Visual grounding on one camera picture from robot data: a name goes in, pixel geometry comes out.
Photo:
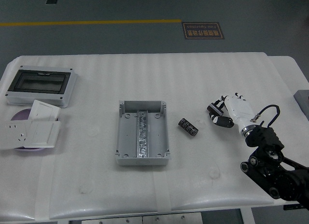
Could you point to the silver metal mounting rail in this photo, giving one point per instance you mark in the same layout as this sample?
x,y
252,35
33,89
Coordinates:
x,y
143,137

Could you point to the black table control panel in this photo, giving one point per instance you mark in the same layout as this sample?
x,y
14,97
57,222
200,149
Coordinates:
x,y
293,207

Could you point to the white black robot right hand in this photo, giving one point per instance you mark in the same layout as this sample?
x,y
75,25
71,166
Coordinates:
x,y
239,108

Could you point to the open grey junction box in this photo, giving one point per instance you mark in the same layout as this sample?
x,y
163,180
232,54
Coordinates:
x,y
128,137

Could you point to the dark floor sign orange text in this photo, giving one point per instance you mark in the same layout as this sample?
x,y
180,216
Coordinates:
x,y
202,31

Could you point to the white wall socket panel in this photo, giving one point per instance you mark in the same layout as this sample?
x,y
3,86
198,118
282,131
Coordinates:
x,y
12,134

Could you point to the white wall switch panel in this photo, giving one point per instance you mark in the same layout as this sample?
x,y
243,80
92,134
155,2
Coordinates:
x,y
43,110
41,134

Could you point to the white foam mat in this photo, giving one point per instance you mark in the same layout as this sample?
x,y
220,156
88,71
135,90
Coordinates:
x,y
217,76

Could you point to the white table leg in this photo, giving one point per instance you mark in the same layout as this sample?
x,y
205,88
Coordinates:
x,y
247,218

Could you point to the grey distribution box dark window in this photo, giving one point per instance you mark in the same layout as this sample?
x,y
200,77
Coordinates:
x,y
36,82

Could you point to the purple round plate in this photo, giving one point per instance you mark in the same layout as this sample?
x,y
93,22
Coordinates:
x,y
20,115

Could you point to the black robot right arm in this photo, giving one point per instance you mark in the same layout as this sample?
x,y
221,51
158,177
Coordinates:
x,y
263,137

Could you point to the black floor hatch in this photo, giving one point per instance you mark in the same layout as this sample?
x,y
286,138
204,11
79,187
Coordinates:
x,y
51,1

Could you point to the grey metal plate with screws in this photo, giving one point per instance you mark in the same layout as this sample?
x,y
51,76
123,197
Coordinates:
x,y
171,219
111,220

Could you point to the yellow floor tape line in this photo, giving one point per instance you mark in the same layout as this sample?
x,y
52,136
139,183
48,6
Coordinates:
x,y
96,22

